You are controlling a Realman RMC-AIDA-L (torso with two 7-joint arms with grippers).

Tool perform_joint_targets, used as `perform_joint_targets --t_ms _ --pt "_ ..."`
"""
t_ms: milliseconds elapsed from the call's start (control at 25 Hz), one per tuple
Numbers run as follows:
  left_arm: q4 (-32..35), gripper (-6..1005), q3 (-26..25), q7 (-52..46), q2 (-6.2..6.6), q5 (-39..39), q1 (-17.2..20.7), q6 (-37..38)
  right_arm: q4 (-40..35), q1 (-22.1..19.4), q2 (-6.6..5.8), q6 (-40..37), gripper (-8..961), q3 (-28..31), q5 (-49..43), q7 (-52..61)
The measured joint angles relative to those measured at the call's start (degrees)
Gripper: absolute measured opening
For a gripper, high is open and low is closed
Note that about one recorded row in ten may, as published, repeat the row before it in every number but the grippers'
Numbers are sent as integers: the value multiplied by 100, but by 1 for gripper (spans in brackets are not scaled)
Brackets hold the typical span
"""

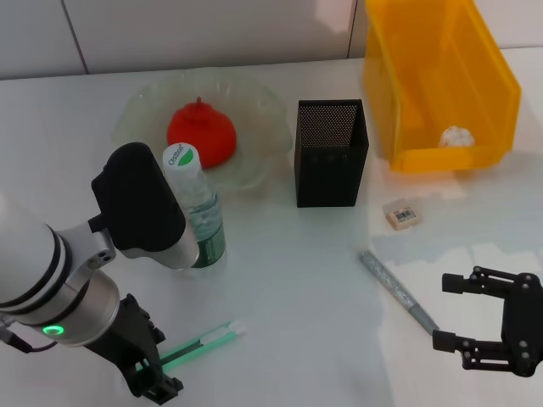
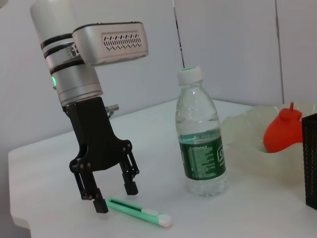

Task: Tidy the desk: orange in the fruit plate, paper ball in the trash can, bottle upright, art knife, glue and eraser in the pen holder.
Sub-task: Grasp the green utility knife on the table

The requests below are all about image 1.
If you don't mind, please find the silver grey marker pen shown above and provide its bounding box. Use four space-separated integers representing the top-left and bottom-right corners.
358 249 440 334

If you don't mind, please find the green utility knife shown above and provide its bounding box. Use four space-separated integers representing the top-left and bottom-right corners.
157 318 247 374

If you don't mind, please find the orange fruit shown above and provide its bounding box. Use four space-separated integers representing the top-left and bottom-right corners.
166 97 238 169

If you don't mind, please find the clear water bottle green label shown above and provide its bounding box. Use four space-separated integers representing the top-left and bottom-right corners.
162 142 227 270

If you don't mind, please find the yellow plastic bin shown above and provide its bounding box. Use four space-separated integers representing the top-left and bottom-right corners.
362 0 523 175

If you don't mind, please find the grey left wrist cable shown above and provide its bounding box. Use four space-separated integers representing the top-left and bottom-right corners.
0 320 57 354

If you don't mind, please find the white paper ball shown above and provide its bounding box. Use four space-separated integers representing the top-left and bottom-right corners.
439 125 475 148

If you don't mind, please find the black mesh pen holder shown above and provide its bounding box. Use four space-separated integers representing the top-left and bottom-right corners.
294 99 370 209

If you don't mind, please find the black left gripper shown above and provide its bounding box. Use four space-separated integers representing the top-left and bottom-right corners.
83 292 184 402

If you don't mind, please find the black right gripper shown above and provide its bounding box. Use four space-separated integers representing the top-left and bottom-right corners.
431 265 543 378

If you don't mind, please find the beige eraser with barcode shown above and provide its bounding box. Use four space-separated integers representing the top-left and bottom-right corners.
383 199 423 232

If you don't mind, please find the clear green glass fruit plate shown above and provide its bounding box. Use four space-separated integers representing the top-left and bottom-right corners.
112 70 294 192

